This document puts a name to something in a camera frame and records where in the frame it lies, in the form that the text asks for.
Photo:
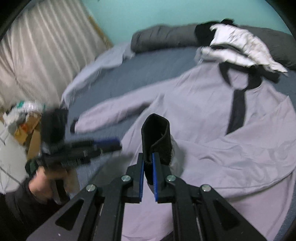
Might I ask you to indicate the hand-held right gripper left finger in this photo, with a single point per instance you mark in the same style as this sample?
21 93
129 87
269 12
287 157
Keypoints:
141 178

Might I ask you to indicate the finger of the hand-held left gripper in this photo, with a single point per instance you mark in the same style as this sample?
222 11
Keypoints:
106 141
112 148

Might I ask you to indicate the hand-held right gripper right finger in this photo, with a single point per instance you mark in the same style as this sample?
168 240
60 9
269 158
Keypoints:
155 176

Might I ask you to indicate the lilac jacket with black trim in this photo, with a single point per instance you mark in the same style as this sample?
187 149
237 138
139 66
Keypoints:
196 104

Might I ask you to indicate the person's left forearm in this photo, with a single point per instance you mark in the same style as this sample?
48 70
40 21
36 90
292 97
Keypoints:
18 208

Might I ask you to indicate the person's left hand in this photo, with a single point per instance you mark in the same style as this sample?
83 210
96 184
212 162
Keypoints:
42 185

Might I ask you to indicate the cardboard box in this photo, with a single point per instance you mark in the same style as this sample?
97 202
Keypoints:
30 136

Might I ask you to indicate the clear plastic bags pile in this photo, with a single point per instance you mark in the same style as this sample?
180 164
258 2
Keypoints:
27 106

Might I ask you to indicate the white cabinet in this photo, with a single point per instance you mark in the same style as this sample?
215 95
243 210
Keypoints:
7 162

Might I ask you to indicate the blue-grey bed sheet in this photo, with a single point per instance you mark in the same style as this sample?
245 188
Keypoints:
150 67

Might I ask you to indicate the beige striped curtain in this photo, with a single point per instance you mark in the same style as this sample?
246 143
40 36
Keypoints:
41 46

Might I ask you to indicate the dark grey rolled duvet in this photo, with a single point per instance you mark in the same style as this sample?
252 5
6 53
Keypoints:
161 37

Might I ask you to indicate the white black-trimmed garment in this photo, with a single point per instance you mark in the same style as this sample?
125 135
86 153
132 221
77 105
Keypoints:
222 55

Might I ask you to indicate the black garment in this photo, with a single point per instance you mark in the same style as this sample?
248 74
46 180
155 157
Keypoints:
272 75
203 32

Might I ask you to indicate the white crumpled shirt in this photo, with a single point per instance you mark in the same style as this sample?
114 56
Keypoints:
245 39

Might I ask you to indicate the wooden window frame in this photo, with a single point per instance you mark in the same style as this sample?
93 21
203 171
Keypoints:
101 32

